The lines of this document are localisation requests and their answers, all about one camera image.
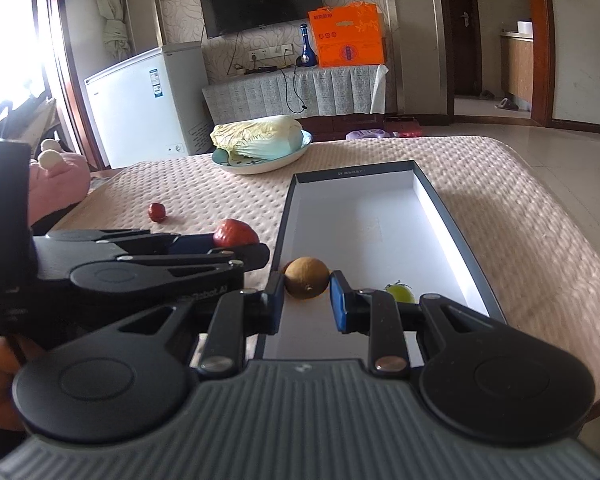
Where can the long grey gift box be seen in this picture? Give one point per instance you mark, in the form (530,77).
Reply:
(379,225)

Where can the green tomato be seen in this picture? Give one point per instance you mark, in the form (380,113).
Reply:
(401,293)

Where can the red apple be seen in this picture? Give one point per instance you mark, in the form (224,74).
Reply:
(233,233)

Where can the small red fruit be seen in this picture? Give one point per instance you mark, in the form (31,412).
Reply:
(157,212)

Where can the wooden kitchen cabinet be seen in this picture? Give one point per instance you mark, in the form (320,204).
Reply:
(517,69)

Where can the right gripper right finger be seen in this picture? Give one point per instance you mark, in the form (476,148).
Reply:
(479,376)

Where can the pink plush toy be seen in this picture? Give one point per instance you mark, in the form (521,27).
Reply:
(57,180)

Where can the grey cloth covered cabinet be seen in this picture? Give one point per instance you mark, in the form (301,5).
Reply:
(299,92)

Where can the pink textured tablecloth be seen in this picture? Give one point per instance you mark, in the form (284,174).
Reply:
(544,273)

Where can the blue glass bottle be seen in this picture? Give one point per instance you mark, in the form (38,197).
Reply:
(307,57)

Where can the tied light curtain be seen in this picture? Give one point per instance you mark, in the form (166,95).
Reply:
(115,35)

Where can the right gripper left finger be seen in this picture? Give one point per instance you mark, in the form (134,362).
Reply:
(131,377)

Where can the napa cabbage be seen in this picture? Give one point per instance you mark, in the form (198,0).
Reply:
(265,138)

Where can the white chest freezer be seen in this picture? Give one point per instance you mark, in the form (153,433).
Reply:
(151,106)

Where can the brown longan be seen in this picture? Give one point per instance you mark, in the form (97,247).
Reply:
(306,278)

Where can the orange gift bag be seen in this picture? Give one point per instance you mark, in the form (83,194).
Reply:
(348,35)

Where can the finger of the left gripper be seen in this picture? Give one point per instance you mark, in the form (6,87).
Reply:
(214,272)
(141,242)

